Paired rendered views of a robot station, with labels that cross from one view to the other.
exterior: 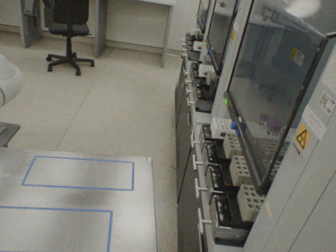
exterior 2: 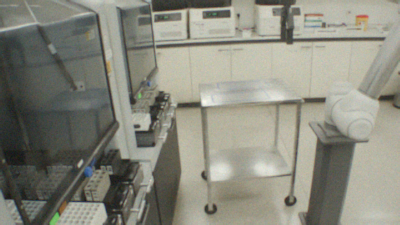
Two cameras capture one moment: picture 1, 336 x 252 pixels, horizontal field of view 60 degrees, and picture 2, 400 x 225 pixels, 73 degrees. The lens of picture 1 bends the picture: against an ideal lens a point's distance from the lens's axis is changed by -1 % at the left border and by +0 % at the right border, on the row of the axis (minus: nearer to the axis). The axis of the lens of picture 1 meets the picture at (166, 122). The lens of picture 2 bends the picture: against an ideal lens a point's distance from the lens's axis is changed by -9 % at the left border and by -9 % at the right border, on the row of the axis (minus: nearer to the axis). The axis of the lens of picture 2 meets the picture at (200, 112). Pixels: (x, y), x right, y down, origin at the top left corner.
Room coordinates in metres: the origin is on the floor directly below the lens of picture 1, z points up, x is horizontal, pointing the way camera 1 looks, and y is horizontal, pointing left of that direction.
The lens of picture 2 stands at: (2.44, 0.25, 1.43)
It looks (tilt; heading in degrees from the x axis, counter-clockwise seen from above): 22 degrees down; 188
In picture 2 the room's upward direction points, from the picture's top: 4 degrees counter-clockwise
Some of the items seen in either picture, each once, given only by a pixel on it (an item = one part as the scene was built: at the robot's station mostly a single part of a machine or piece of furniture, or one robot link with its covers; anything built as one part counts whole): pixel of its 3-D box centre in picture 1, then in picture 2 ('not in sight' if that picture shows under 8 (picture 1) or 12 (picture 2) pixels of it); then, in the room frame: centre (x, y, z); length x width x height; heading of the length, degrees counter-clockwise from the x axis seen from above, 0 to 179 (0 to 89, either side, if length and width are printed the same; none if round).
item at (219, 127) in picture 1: (243, 132); (120, 124); (1.15, -0.36, 0.83); 0.30 x 0.10 x 0.06; 94
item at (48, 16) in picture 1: (48, 18); (289, 37); (1.06, 0.49, 1.22); 0.03 x 0.01 x 0.07; 94
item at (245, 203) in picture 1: (245, 203); (155, 91); (0.69, -0.29, 0.85); 0.12 x 0.02 x 0.06; 3
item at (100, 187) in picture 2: (209, 78); (101, 186); (1.70, -0.21, 0.85); 0.12 x 0.02 x 0.06; 5
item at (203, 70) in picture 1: (221, 74); (55, 220); (1.86, -0.30, 0.83); 0.30 x 0.10 x 0.06; 94
